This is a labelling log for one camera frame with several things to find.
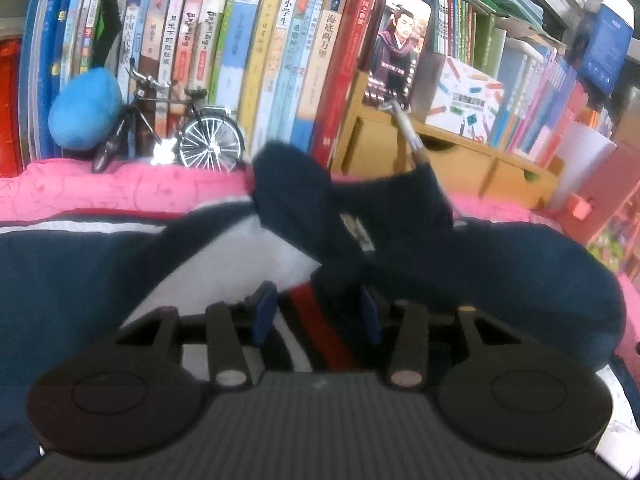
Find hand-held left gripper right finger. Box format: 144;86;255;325
357;290;524;391

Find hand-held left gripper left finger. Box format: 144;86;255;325
116;281;279;391

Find navy and white jacket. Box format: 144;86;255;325
0;141;640;480

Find wooden drawer organizer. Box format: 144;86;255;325
330;72;558;211

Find miniature bicycle model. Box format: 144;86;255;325
92;57;247;173

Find white box with colourful print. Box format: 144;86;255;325
425;55;506;143

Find row of children's storybooks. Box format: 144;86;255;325
20;0;378;168

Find blue plush ball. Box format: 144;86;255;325
48;67;123;151

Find row of pastel spine books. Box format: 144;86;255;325
487;40;591;166

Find smartphone with lit screen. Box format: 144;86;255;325
360;0;433;113

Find row of thin green-shelf books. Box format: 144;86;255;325
377;0;496;76

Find blue cardboard box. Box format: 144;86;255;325
580;0;636;96

